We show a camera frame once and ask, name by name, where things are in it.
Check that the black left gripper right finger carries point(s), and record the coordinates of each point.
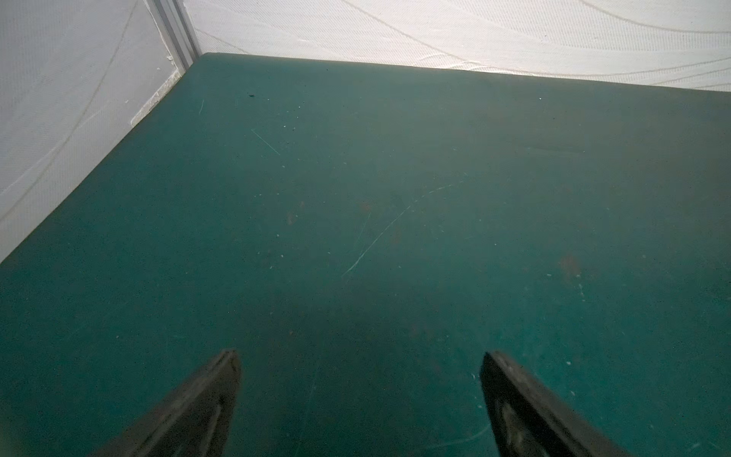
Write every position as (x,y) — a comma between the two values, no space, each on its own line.
(528,419)

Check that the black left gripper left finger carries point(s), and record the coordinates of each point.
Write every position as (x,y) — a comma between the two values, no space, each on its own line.
(192,420)

